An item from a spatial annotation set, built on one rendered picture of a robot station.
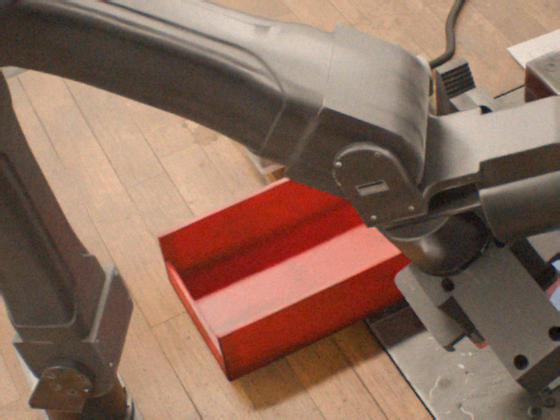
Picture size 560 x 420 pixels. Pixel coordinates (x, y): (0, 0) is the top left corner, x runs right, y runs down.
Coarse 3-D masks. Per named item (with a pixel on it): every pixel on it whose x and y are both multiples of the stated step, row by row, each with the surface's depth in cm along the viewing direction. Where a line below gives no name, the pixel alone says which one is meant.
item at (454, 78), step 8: (448, 64) 101; (456, 64) 101; (464, 64) 101; (440, 72) 100; (448, 72) 100; (456, 72) 100; (464, 72) 101; (440, 80) 101; (448, 80) 100; (456, 80) 101; (464, 80) 101; (472, 80) 101; (440, 88) 101; (448, 88) 101; (456, 88) 101; (464, 88) 101; (472, 88) 101; (440, 96) 102; (448, 96) 101; (440, 104) 103; (448, 104) 101; (440, 112) 104; (448, 112) 102
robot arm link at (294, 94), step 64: (0, 0) 55; (64, 0) 56; (128, 0) 58; (192, 0) 59; (0, 64) 59; (64, 64) 59; (128, 64) 58; (192, 64) 58; (256, 64) 58; (320, 64) 59; (384, 64) 61; (256, 128) 60; (320, 128) 59; (384, 128) 58
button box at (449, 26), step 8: (456, 0) 119; (456, 8) 119; (448, 16) 118; (456, 16) 118; (448, 24) 117; (448, 32) 116; (448, 40) 115; (448, 48) 114; (440, 56) 113; (448, 56) 113; (424, 64) 111; (432, 64) 112; (440, 64) 112; (432, 80) 109; (432, 88) 109
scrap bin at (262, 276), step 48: (288, 192) 98; (192, 240) 97; (240, 240) 100; (288, 240) 100; (336, 240) 100; (384, 240) 99; (192, 288) 98; (240, 288) 98; (288, 288) 97; (336, 288) 90; (384, 288) 93; (240, 336) 89; (288, 336) 91
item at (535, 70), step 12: (540, 60) 77; (552, 60) 77; (528, 72) 78; (540, 72) 77; (552, 72) 77; (528, 84) 78; (540, 84) 77; (552, 84) 76; (528, 96) 79; (540, 96) 77
